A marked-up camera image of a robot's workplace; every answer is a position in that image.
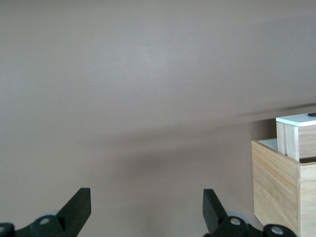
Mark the light wooden drawer cabinet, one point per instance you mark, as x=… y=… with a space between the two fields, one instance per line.
x=274 y=185

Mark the brown table cover sheet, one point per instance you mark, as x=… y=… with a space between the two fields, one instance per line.
x=123 y=74

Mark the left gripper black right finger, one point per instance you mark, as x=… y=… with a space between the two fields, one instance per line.
x=212 y=209

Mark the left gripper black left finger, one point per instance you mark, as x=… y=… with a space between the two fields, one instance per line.
x=74 y=209

